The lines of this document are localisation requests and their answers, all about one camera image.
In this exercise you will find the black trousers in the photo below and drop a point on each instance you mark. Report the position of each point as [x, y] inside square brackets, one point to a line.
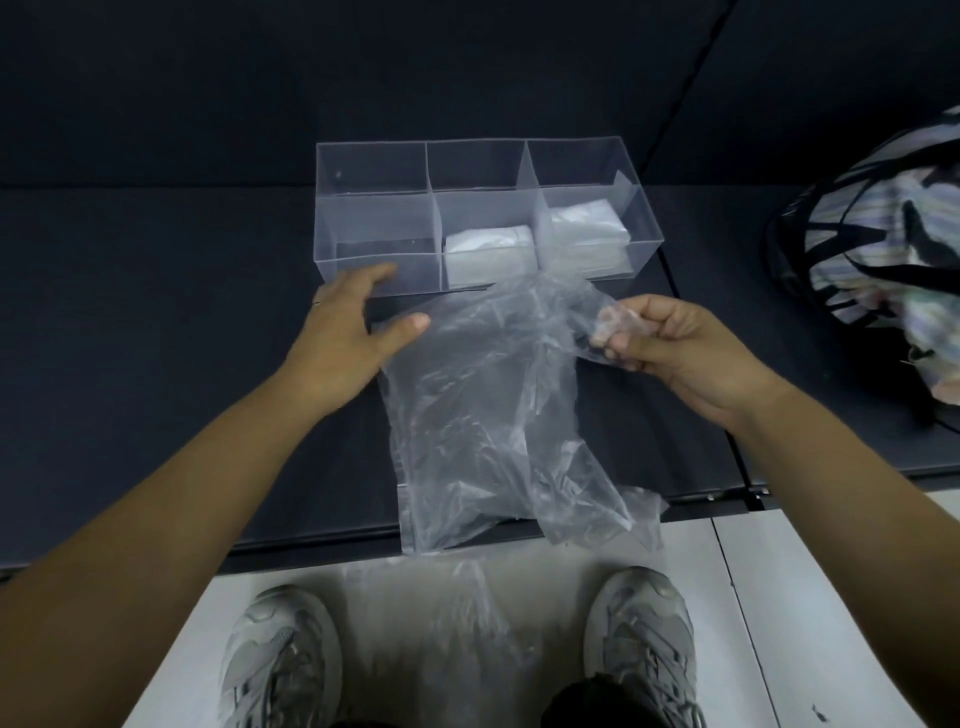
[600, 705]

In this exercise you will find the black white striped tote bag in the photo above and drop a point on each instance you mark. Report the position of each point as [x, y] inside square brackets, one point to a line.
[855, 247]

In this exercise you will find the pile of plastic bags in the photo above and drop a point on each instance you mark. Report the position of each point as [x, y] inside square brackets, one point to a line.
[450, 637]

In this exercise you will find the person's right forearm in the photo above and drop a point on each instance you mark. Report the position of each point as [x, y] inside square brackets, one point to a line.
[862, 547]

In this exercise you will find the person's left forearm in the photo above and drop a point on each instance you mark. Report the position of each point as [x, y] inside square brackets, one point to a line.
[127, 555]

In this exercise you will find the clear three-compartment plastic box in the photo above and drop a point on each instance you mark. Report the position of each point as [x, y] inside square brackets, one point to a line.
[375, 225]

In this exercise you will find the person's right hand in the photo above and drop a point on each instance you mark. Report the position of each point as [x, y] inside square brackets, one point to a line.
[690, 360]

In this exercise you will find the person's right grey shoe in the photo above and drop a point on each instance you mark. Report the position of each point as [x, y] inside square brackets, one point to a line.
[645, 645]

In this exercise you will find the person's left grey shoe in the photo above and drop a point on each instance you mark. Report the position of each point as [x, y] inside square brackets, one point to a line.
[281, 660]

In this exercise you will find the person's left hand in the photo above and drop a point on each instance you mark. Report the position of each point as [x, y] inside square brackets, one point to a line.
[337, 352]

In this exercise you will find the person's grey shoe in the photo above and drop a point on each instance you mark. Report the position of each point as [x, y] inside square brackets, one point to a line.
[281, 660]
[645, 645]

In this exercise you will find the stack of plastic bags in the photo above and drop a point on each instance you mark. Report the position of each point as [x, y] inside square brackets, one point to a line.
[589, 236]

